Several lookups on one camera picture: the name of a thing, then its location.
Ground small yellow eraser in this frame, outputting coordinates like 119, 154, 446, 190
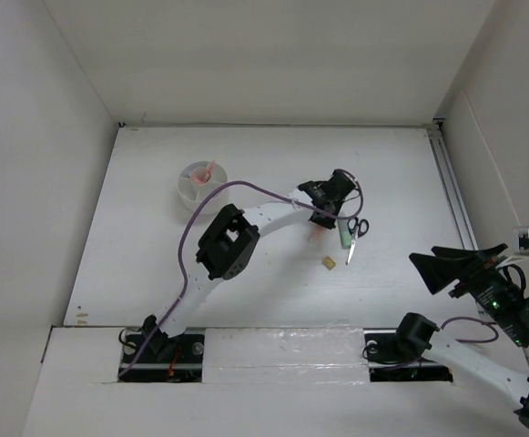
321, 256, 336, 269

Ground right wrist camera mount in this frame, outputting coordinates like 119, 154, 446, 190
513, 226, 529, 257

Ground white round divided container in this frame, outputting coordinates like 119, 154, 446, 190
177, 160, 229, 213

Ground green highlighter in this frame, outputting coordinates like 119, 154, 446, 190
337, 218, 351, 249

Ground red and white pen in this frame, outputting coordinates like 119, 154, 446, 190
203, 159, 216, 183

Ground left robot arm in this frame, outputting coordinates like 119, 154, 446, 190
137, 168, 364, 361

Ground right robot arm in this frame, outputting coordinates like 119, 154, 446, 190
393, 244, 529, 430

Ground white front panel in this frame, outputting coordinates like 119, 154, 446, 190
202, 327, 370, 386

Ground orange pink highlighter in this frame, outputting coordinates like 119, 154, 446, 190
308, 224, 326, 244

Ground aluminium rail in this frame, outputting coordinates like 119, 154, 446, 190
424, 118, 478, 249

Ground black handled scissors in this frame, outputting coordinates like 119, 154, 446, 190
346, 217, 370, 265

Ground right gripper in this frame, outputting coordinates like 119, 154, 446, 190
408, 240, 529, 344

